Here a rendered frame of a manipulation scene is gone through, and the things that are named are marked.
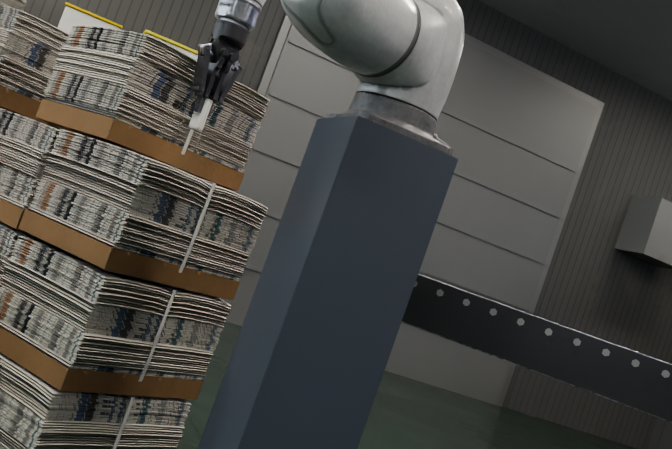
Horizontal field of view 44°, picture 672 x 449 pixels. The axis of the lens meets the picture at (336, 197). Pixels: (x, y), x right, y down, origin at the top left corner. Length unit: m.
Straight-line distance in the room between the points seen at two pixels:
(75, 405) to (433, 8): 0.97
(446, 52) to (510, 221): 6.18
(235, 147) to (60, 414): 0.68
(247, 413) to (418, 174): 0.48
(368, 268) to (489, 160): 6.10
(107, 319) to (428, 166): 0.67
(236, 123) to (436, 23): 0.63
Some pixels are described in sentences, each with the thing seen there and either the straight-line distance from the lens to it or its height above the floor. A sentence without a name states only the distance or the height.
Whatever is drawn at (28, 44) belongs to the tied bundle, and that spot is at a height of 0.99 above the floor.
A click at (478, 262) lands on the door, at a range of 7.46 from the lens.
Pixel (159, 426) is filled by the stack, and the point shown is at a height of 0.31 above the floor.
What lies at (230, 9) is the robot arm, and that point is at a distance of 1.78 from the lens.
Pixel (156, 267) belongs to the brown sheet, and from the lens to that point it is 1.66.
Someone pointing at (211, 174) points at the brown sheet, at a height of 0.85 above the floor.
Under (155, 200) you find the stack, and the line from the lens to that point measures 1.61.
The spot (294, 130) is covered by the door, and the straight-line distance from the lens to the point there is 6.67.
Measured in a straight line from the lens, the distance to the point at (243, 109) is 1.89.
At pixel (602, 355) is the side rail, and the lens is 1.96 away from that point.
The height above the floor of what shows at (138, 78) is 0.97.
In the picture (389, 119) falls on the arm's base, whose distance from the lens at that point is 1.39.
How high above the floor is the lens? 0.77
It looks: 4 degrees up
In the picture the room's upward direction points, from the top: 20 degrees clockwise
